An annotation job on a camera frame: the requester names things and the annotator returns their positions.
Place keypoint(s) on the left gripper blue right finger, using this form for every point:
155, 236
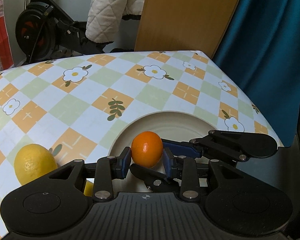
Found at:
185, 169

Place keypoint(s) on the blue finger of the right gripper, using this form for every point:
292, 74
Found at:
182, 148
153, 180

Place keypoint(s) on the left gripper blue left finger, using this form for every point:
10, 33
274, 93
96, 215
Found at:
107, 169

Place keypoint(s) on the orange tomato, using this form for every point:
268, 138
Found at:
147, 149

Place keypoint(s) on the yellow lemon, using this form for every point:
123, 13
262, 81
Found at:
88, 191
33, 161

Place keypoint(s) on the beige round plate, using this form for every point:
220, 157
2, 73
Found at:
169, 125

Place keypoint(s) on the checkered floral tablecloth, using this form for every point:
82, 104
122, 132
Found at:
77, 106

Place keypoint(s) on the teal curtain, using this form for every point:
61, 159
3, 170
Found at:
260, 52

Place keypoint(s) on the wooden board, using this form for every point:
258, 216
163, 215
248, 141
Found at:
184, 24

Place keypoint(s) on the black exercise bike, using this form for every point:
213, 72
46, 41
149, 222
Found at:
44, 26

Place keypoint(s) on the white quilted blanket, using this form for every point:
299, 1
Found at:
104, 18

